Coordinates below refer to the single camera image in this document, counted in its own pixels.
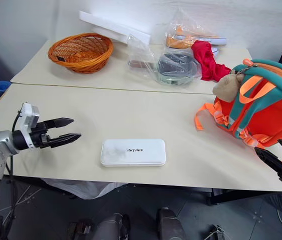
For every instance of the white rectangular case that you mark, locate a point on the white rectangular case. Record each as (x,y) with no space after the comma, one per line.
(133,152)

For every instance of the white foam board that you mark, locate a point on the white foam board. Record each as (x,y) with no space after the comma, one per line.
(115,27)

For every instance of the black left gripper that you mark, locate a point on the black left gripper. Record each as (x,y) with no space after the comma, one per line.
(40,137)

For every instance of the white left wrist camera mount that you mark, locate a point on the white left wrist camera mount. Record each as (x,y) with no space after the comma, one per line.
(28,113)

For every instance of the dark rounded shape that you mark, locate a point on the dark rounded shape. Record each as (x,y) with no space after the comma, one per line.
(170,225)
(113,227)

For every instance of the red cloth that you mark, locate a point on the red cloth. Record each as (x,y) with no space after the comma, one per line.
(206,60)

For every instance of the small dark floor device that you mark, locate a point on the small dark floor device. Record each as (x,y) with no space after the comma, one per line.
(217,233)
(79,227)

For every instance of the clear bag with grey item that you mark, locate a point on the clear bag with grey item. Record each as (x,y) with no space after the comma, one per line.
(165,65)

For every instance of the clear bag with orange shoes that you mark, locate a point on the clear bag with orange shoes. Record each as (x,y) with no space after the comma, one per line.
(193,32)

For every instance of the white plastic bag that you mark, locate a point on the white plastic bag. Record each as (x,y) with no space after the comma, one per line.
(85,188)

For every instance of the orange wicker basket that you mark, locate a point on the orange wicker basket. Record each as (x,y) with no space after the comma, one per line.
(80,53)

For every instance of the orange and teal backpack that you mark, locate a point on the orange and teal backpack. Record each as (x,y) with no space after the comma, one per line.
(268,110)

